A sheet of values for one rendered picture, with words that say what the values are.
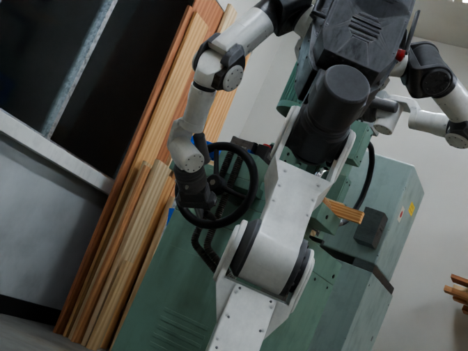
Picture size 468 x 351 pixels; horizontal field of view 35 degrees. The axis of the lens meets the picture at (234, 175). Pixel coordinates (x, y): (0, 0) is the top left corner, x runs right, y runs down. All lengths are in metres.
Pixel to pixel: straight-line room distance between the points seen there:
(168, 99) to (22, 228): 1.09
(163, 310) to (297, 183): 0.91
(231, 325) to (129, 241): 2.39
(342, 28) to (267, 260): 0.62
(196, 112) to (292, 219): 0.46
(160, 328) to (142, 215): 1.59
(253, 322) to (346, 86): 0.57
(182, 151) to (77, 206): 2.07
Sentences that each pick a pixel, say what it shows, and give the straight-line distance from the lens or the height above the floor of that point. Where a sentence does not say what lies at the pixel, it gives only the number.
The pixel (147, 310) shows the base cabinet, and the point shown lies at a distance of 2.58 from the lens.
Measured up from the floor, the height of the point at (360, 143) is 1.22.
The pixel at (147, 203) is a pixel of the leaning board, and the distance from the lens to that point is 4.07.
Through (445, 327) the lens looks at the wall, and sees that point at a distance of 4.86.
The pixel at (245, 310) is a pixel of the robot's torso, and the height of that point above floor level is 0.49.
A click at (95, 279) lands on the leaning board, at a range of 4.03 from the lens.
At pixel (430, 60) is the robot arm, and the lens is 2.13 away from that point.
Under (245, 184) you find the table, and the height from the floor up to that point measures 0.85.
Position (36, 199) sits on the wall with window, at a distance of 3.83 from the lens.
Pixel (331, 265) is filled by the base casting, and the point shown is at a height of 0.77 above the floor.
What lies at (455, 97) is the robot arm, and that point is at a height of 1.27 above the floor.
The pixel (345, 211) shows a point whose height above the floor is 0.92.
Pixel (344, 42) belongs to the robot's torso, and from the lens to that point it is 1.92.
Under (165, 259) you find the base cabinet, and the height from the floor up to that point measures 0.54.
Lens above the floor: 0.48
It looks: 9 degrees up
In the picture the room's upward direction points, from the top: 24 degrees clockwise
